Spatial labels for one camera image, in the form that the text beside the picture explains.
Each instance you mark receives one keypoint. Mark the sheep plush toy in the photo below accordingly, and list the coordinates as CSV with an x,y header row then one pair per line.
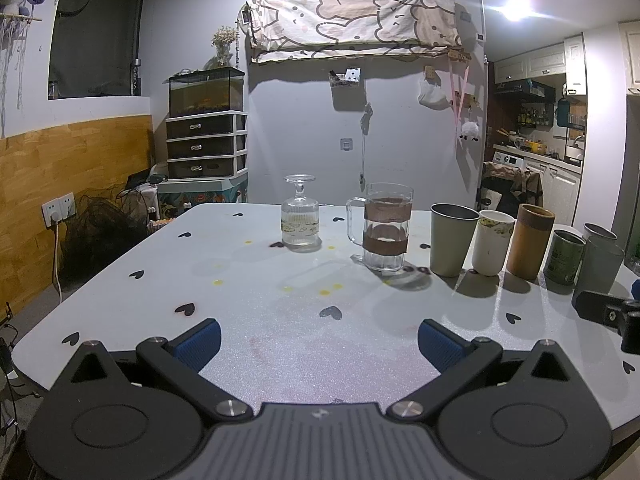
x,y
470,131

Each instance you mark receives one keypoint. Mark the brown bamboo cup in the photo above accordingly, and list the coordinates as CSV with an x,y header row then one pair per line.
x,y
529,247

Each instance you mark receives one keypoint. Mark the tall grey cup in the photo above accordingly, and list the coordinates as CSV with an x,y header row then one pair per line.
x,y
450,242

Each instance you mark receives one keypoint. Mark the pink ribbon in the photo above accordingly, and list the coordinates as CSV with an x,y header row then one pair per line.
x,y
457,105

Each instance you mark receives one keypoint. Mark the white washing machine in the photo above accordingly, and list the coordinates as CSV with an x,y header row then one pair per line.
x,y
509,160

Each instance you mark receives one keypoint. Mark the dark window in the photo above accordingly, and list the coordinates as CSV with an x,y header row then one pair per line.
x,y
95,35

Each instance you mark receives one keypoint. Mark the green tin can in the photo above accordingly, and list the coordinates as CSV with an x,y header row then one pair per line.
x,y
562,260

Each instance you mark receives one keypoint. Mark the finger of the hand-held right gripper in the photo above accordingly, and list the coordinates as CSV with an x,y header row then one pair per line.
x,y
597,306

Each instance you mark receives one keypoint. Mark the egg carton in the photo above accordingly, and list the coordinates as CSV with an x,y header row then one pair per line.
x,y
161,224

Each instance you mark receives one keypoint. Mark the white printed cup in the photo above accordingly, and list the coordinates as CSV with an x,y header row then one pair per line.
x,y
491,247

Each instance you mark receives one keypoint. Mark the glass mug with brown bands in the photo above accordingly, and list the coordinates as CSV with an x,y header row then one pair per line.
x,y
384,230

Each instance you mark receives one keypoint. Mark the white kitchen wall cabinets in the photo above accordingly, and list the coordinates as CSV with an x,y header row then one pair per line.
x,y
540,62

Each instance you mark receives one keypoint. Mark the large ceiling light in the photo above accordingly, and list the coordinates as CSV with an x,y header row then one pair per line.
x,y
517,6

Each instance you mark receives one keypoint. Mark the metal wall bracket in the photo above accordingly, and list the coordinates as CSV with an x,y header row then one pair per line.
x,y
345,77

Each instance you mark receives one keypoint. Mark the vase of dried flowers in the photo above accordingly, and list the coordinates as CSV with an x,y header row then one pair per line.
x,y
225,42

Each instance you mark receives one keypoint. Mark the white hanging bag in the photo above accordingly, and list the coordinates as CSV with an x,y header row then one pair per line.
x,y
434,95

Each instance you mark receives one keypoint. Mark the glass fish tank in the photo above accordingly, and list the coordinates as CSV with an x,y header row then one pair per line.
x,y
206,92

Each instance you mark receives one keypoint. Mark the clear ribbed glass goblet cup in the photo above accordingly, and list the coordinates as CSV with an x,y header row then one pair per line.
x,y
300,220

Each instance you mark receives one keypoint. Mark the white wall socket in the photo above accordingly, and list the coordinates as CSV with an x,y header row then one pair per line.
x,y
58,208

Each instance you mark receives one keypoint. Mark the cartoon printed cloth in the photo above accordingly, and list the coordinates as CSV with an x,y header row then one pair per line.
x,y
350,20

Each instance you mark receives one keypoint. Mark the kitchen spice rack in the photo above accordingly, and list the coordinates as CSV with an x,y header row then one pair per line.
x,y
535,116

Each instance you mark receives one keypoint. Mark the grey metal cup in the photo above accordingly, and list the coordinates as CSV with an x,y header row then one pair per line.
x,y
600,231
602,267

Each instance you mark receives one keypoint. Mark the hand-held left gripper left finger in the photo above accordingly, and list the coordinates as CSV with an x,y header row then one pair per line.
x,y
199,344

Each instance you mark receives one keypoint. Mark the black netting pile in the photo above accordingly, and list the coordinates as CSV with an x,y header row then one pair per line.
x,y
100,237

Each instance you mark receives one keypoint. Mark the macrame wall hanging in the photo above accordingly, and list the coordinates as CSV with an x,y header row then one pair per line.
x,y
15,35

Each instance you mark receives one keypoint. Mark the grey hanging wall ornament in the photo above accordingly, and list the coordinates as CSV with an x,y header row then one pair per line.
x,y
367,117

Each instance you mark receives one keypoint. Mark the black and white drawer unit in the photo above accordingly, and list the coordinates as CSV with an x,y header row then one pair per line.
x,y
202,145

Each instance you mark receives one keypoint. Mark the chair with draped jacket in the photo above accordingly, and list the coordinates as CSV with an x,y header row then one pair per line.
x,y
515,187

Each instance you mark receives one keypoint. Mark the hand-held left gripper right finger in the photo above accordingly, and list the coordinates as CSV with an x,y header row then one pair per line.
x,y
440,346

